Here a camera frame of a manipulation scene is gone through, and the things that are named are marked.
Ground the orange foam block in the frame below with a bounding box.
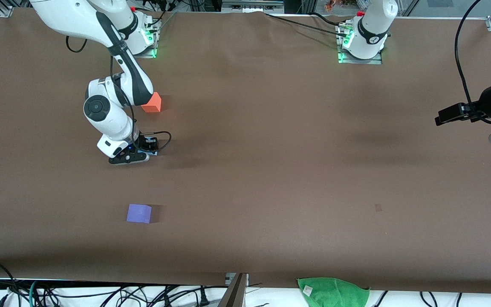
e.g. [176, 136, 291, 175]
[141, 92, 162, 113]

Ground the purple foam block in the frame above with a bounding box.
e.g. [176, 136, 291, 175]
[126, 204, 153, 224]

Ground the brown table cover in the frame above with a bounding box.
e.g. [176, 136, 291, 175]
[0, 6, 491, 295]

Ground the green cloth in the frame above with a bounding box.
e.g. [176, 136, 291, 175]
[297, 277, 370, 307]

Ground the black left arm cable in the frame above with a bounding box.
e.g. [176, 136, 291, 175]
[454, 0, 483, 106]

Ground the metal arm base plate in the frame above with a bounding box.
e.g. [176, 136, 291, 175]
[338, 23, 383, 65]
[126, 17, 161, 58]

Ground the black cable on table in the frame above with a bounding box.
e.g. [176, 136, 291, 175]
[312, 12, 352, 27]
[265, 13, 348, 37]

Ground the silver rail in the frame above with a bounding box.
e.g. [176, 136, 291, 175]
[222, 0, 285, 13]

